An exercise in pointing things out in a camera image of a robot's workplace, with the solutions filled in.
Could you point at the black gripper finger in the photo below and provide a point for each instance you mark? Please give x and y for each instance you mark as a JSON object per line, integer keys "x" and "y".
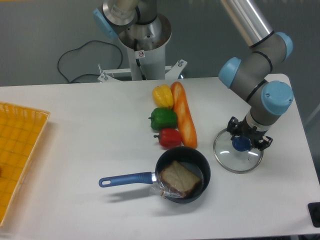
{"x": 232, "y": 127}
{"x": 263, "y": 143}

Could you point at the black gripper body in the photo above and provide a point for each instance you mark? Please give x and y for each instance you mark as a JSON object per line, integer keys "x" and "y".
{"x": 252, "y": 133}

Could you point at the glass pot lid blue knob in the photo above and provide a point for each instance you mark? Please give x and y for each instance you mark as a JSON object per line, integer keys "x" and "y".
{"x": 235, "y": 154}

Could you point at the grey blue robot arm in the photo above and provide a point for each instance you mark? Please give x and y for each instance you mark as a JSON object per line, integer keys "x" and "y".
{"x": 246, "y": 78}

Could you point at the orange baguette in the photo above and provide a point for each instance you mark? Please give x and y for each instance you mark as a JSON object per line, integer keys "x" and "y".
{"x": 185, "y": 122}

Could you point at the red bell pepper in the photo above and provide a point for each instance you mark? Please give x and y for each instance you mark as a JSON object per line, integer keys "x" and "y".
{"x": 169, "y": 138}

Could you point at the green bell pepper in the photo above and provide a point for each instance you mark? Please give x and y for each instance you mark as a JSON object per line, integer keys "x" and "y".
{"x": 163, "y": 118}

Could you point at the yellow bell pepper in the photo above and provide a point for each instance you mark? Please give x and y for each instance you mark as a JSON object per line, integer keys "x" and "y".
{"x": 163, "y": 97}

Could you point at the wrapped bread slice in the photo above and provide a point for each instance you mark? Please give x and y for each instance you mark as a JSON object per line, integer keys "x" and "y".
{"x": 178, "y": 180}

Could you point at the black table corner device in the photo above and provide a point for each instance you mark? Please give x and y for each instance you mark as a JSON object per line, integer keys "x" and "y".
{"x": 314, "y": 211}

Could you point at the yellow plastic basket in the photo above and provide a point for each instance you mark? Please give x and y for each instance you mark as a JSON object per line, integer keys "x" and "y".
{"x": 20, "y": 130}

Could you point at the black pot blue handle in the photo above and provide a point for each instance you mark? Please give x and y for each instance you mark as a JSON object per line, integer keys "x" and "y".
{"x": 181, "y": 153}

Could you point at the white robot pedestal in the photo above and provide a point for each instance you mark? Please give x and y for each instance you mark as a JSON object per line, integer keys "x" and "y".
{"x": 146, "y": 49}

